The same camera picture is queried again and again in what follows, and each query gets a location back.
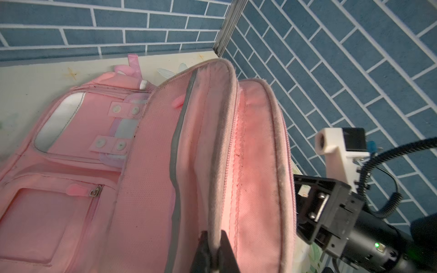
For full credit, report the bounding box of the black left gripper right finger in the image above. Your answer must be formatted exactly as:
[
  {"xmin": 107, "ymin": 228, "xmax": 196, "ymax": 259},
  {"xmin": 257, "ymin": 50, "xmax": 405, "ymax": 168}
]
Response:
[{"xmin": 218, "ymin": 230, "xmax": 240, "ymax": 273}]

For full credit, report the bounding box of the pink school backpack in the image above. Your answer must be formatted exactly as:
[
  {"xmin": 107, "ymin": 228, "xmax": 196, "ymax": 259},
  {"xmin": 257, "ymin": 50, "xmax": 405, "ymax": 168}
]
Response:
[{"xmin": 1, "ymin": 56, "xmax": 293, "ymax": 273}]

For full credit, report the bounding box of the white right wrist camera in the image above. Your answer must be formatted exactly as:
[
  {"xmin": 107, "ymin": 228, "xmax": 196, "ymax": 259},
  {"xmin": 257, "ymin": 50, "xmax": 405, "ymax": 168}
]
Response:
[{"xmin": 315, "ymin": 127, "xmax": 370, "ymax": 192}]

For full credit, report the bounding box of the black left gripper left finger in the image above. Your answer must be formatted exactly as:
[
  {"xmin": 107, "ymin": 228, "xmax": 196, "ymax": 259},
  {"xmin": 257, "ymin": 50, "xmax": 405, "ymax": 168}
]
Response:
[{"xmin": 190, "ymin": 231, "xmax": 211, "ymax": 273}]

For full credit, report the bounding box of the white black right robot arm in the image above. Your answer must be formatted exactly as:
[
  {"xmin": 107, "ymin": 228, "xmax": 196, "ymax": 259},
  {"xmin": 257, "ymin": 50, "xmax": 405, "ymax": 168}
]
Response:
[{"xmin": 204, "ymin": 174, "xmax": 437, "ymax": 273}]

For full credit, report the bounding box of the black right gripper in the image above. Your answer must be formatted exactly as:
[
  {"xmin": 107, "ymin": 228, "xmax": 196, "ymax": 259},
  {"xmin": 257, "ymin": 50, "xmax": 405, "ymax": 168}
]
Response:
[{"xmin": 294, "ymin": 175, "xmax": 365, "ymax": 258}]

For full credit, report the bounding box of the black corrugated right cable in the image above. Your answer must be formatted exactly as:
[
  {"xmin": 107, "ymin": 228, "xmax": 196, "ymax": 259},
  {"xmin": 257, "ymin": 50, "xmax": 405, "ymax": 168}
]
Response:
[{"xmin": 356, "ymin": 137, "xmax": 437, "ymax": 219}]

